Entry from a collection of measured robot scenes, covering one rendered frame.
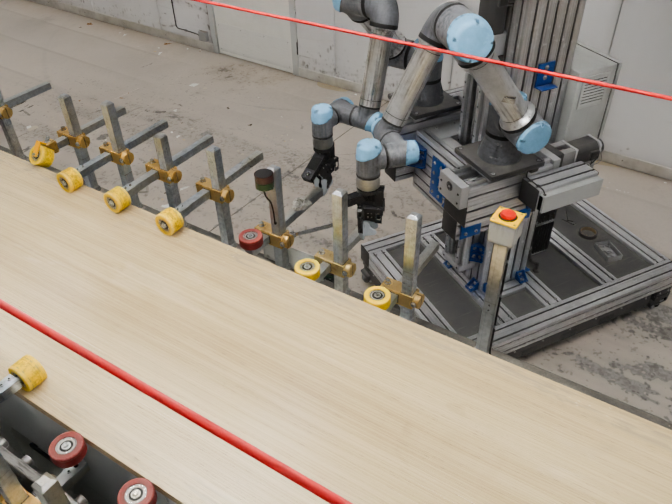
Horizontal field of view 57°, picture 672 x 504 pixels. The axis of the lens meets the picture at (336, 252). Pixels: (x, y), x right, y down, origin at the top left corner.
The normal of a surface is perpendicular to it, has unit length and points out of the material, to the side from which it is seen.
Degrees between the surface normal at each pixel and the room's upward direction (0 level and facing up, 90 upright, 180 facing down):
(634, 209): 0
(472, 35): 84
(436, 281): 0
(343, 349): 0
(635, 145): 90
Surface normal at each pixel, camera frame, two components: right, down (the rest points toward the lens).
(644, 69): -0.57, 0.53
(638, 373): -0.02, -0.77
